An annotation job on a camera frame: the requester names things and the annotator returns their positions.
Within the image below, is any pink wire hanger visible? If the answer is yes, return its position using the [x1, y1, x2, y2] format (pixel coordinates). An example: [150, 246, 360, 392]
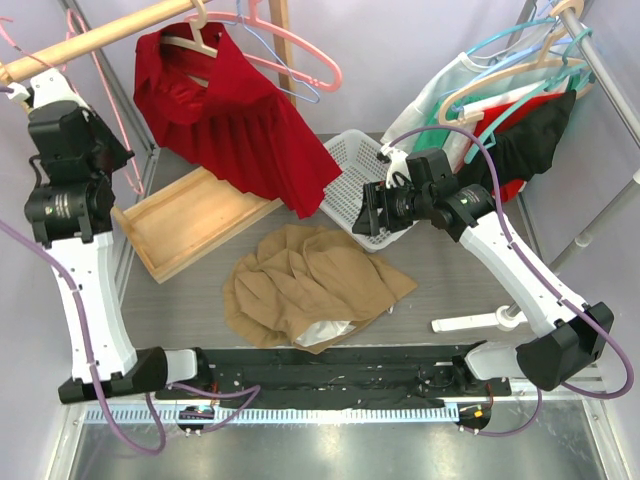
[1, 8, 145, 195]

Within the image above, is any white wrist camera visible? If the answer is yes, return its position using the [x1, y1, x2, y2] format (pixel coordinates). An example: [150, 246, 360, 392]
[376, 143, 409, 188]
[1, 68, 90, 112]

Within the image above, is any white mesh basket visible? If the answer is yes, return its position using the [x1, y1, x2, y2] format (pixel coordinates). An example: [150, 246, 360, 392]
[320, 129, 408, 252]

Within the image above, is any red garment on rack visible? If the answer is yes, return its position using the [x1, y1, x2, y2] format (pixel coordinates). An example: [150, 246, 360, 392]
[474, 93, 561, 203]

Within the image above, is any white garment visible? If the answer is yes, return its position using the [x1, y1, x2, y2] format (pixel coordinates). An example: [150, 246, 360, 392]
[382, 37, 548, 171]

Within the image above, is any blue wire hanger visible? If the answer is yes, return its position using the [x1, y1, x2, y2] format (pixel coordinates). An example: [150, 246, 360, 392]
[235, 0, 320, 106]

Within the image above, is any beige hanger on metal rack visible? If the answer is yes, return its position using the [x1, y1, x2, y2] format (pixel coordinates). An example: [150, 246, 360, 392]
[437, 27, 582, 126]

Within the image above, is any thick pink plastic hanger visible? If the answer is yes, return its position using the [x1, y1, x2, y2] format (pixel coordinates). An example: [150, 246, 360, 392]
[184, 0, 345, 94]

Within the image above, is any teal plastic hanger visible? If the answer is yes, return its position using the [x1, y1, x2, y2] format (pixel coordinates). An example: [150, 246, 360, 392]
[438, 22, 596, 164]

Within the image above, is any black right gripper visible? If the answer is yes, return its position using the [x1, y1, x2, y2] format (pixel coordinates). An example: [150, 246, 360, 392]
[353, 178, 433, 237]

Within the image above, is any green garment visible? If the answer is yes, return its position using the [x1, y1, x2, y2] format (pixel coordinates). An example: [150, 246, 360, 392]
[412, 74, 596, 156]

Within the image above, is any red skirt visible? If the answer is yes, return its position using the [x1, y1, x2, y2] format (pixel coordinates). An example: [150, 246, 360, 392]
[133, 22, 341, 218]

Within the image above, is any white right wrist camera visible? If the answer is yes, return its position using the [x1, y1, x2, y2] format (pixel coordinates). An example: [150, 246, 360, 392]
[376, 143, 409, 188]

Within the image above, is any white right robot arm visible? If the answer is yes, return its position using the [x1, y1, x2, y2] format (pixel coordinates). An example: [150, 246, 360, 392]
[352, 146, 614, 395]

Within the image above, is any light blue hanger on rack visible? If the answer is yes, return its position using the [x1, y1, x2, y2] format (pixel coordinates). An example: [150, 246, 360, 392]
[522, 1, 567, 47]

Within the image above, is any tan cloth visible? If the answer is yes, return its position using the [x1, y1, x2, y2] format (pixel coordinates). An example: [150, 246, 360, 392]
[223, 224, 417, 354]

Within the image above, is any beige plastic hanger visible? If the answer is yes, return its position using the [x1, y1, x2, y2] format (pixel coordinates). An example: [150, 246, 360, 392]
[160, 0, 218, 59]

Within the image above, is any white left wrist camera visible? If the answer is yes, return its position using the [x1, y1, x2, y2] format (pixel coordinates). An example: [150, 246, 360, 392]
[1, 68, 90, 112]

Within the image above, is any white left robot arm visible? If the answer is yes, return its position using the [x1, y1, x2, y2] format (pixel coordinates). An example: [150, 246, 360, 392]
[24, 100, 213, 404]

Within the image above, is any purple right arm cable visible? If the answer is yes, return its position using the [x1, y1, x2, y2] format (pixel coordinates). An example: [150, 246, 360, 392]
[387, 127, 635, 436]

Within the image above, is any metal clothes rack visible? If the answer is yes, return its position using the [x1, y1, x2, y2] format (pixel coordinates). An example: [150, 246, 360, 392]
[430, 0, 640, 334]

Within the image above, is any wooden clothes rack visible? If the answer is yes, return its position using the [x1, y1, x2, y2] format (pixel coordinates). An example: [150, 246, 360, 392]
[1, 1, 282, 283]

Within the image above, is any black garment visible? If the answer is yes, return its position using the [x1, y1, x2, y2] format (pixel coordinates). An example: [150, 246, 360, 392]
[488, 90, 576, 183]

